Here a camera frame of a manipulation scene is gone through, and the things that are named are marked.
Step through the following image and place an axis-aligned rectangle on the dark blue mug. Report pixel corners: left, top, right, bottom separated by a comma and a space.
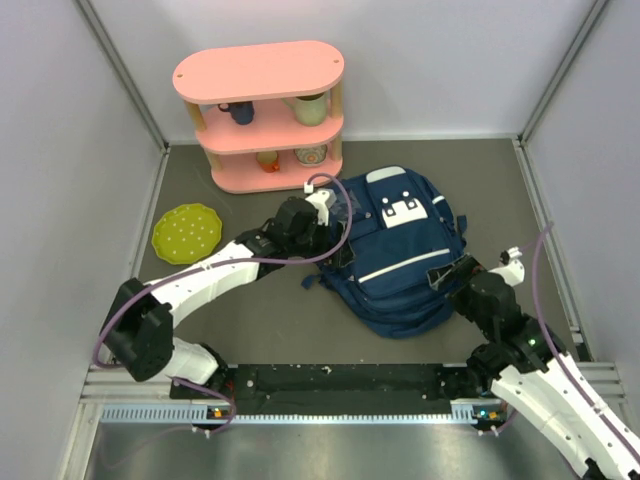
217, 101, 255, 126

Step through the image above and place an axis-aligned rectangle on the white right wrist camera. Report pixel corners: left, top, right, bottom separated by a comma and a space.
490, 246, 526, 287

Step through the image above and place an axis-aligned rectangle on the orange cup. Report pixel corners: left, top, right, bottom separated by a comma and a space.
256, 151, 280, 173

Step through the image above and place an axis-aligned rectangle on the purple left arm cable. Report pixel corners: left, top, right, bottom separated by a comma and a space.
92, 173, 354, 434

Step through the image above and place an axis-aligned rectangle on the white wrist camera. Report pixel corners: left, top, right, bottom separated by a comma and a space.
490, 246, 526, 287
303, 182, 336, 226

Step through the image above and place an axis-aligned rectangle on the pink three-tier wooden shelf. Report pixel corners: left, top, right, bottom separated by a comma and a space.
172, 40, 345, 194

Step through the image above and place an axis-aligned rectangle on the green polka dot plate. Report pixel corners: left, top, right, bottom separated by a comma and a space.
151, 203, 223, 265

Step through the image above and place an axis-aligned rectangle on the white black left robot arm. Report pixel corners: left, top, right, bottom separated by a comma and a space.
99, 189, 347, 397

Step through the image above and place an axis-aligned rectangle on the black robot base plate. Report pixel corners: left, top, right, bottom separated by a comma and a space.
210, 364, 493, 416

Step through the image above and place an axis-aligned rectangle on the patterned ceramic bowl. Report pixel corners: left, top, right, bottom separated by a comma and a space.
294, 144, 328, 167

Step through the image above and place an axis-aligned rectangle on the navy blue student backpack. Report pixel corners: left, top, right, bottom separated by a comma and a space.
302, 166, 466, 339

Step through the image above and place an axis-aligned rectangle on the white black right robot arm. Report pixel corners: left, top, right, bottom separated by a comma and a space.
427, 254, 639, 479

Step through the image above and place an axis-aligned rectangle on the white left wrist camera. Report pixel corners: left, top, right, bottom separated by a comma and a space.
303, 182, 336, 226

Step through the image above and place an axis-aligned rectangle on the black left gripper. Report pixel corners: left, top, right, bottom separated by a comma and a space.
287, 215, 354, 268

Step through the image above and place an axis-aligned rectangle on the grey slotted cable duct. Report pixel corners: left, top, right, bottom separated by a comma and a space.
101, 398, 506, 425

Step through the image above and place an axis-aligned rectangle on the pale green mug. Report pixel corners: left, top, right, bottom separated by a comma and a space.
282, 93, 328, 127

